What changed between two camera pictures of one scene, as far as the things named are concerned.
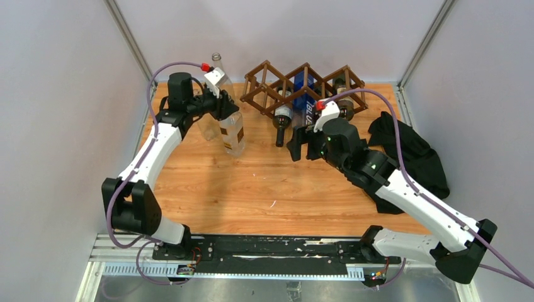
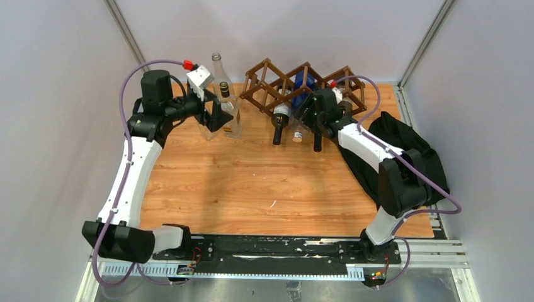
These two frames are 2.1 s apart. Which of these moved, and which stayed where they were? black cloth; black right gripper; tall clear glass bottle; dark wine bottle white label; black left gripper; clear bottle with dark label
Moved: black right gripper; black left gripper
Stayed: tall clear glass bottle; clear bottle with dark label; dark wine bottle white label; black cloth
